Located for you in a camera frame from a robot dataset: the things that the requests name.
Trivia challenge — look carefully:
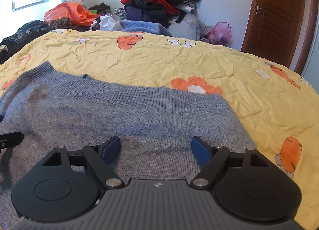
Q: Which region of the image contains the grey navy knit sweater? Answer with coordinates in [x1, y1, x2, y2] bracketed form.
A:
[1, 62, 255, 229]

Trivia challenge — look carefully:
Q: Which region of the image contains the yellow carrot print bedsheet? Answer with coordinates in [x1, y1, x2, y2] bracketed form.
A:
[1, 30, 318, 229]

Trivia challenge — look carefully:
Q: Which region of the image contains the dark patterned garment at left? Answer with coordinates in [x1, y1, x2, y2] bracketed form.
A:
[1, 20, 49, 65]

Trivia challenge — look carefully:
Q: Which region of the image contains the pink plastic bag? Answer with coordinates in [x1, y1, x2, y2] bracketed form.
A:
[208, 22, 232, 46]

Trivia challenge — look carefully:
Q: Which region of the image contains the grey bundle under pile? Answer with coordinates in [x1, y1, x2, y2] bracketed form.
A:
[168, 13, 206, 41]

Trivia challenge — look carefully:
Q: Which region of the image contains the white crumpled plastic bag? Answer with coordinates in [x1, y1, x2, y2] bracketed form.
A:
[90, 13, 122, 31]

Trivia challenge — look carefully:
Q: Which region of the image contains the light blue quilted blanket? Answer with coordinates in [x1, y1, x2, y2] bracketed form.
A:
[119, 20, 172, 36]

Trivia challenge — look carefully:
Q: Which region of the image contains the leopard print garment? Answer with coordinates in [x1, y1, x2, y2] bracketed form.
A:
[48, 17, 72, 30]

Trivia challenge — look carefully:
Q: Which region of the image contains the orange plastic bag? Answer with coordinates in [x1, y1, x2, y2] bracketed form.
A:
[43, 2, 100, 26]

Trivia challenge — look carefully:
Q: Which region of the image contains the brown wooden door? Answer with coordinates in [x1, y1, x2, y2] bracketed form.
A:
[241, 0, 306, 67]

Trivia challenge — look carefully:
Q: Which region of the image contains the dark navy jacket on pile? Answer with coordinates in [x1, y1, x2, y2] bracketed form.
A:
[124, 0, 171, 28]

